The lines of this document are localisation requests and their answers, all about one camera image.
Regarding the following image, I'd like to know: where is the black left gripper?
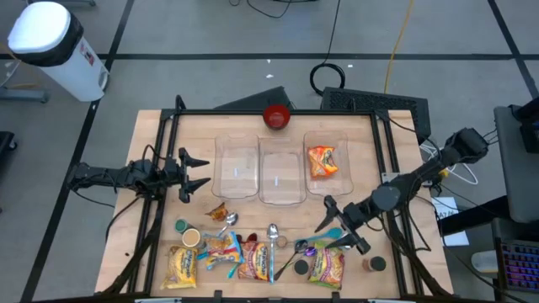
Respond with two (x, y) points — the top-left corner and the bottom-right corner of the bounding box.
(162, 146), (211, 204)

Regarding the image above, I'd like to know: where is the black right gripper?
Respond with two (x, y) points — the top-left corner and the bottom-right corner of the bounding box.
(314, 194), (372, 256)

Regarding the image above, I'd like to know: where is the brown taco mix packet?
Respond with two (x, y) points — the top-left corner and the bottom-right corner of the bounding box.
(205, 201), (229, 222)

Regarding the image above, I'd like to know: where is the silver spoon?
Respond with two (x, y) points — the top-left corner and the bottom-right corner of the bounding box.
(215, 211), (240, 239)

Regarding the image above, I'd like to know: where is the tan-lid spice jar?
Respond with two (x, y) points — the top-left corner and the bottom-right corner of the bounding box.
(181, 227), (203, 249)

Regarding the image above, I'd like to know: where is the blue ramen packet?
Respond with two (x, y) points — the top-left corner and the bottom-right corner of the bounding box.
(200, 230), (246, 271)

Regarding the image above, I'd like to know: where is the red ramen packet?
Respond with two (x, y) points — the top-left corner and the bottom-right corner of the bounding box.
(237, 240), (270, 282)

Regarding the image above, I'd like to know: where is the purple-bowled iridescent spoon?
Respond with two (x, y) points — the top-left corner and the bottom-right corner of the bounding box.
(294, 246), (318, 266)

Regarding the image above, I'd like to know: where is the black spoon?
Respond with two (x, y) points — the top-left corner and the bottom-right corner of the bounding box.
(273, 238), (310, 282)

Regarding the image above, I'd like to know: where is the clear plastic bin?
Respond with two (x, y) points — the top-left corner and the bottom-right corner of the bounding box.
(211, 133), (260, 199)
(258, 137), (307, 206)
(302, 130), (355, 198)

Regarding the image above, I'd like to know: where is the orange ramen packet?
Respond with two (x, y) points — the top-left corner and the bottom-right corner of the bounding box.
(307, 145), (340, 178)

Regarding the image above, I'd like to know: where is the black flat panel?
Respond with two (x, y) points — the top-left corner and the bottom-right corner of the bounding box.
(213, 86), (296, 111)

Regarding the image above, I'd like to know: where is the red lacquer bowl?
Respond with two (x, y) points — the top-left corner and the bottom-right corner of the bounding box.
(262, 104), (292, 130)

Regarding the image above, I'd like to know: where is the white paper sheet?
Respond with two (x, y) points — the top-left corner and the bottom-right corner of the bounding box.
(430, 196), (471, 247)

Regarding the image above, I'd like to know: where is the black desk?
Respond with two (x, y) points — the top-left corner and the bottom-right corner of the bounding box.
(437, 195), (539, 303)

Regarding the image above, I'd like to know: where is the white computer mouse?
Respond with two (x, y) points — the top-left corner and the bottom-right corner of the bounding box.
(470, 250), (500, 274)

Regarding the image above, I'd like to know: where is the backlit keyboard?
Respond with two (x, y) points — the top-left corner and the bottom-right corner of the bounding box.
(499, 239), (539, 294)

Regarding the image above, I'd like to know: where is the grey metal base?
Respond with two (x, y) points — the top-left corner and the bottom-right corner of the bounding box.
(0, 86), (50, 104)

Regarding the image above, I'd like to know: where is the black wheeled base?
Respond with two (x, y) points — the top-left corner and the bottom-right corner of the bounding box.
(0, 130), (18, 153)

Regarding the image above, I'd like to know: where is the white trash can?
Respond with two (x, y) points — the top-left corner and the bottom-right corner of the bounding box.
(7, 0), (110, 103)

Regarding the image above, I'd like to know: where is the black electronic device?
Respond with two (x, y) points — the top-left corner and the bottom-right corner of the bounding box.
(509, 96), (539, 155)

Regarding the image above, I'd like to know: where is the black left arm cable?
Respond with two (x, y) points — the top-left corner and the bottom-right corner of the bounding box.
(141, 143), (166, 165)

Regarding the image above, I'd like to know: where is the white cable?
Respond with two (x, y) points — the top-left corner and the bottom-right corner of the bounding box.
(420, 142), (480, 186)

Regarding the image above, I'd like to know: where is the yellow cable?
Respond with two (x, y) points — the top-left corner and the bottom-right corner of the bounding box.
(382, 0), (416, 94)

